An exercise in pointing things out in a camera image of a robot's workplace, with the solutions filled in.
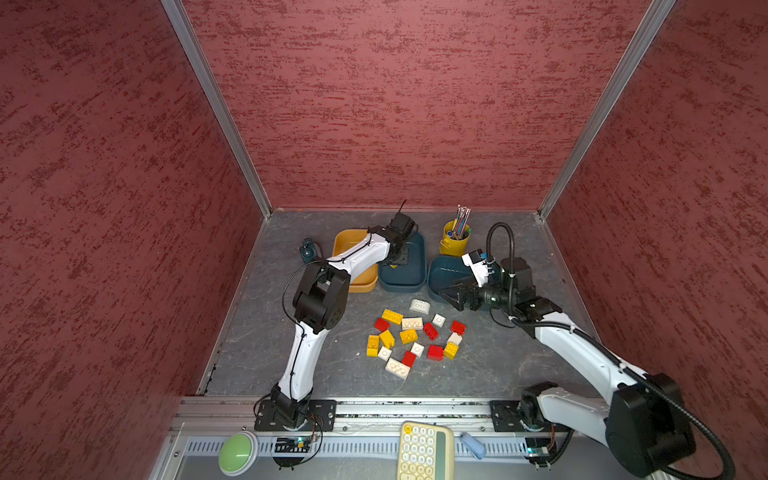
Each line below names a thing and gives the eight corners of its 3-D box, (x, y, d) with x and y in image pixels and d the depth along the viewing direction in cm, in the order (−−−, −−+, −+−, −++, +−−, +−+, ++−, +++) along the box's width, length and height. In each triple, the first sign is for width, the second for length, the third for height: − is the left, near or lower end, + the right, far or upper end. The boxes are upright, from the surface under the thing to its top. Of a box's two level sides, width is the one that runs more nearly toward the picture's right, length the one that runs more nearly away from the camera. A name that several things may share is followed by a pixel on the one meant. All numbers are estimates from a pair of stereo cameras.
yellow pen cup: (440, 261, 108) (445, 239, 98) (438, 243, 114) (443, 220, 104) (465, 261, 108) (473, 239, 98) (462, 243, 114) (469, 220, 104)
